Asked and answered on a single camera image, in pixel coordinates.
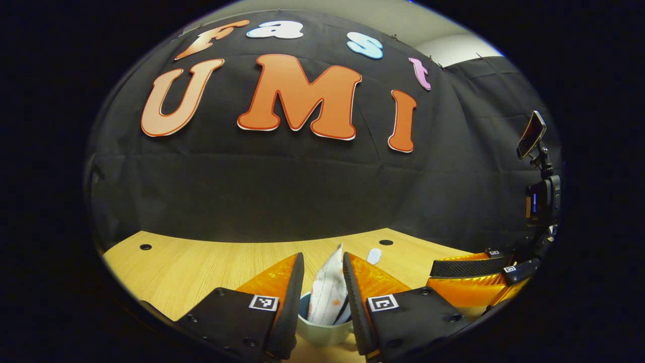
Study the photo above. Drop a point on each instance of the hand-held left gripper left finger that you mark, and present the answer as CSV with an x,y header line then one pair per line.
x,y
292,302

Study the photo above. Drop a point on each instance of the white toothpaste tube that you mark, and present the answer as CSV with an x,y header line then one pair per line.
x,y
327,287

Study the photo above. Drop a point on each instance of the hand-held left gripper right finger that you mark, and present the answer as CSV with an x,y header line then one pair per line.
x,y
352,302

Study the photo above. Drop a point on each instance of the wooden desktop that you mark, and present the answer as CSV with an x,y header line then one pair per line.
x,y
176,267

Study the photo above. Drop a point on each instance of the white toothbrush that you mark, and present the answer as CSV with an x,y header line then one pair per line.
x,y
374,256

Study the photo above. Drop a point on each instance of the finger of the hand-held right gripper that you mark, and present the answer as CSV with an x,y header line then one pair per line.
x,y
468,292
468,266

